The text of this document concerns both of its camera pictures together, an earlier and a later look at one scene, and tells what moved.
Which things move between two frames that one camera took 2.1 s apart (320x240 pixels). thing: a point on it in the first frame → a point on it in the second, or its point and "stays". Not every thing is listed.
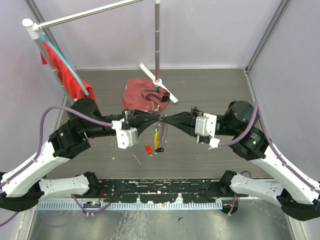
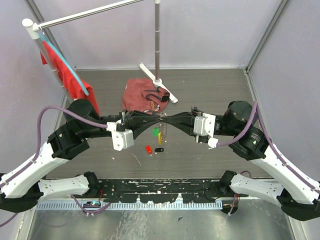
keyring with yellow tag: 156,140 → 162,133
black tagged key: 160,149 stays
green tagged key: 154,131 stays
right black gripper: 184,120 stays
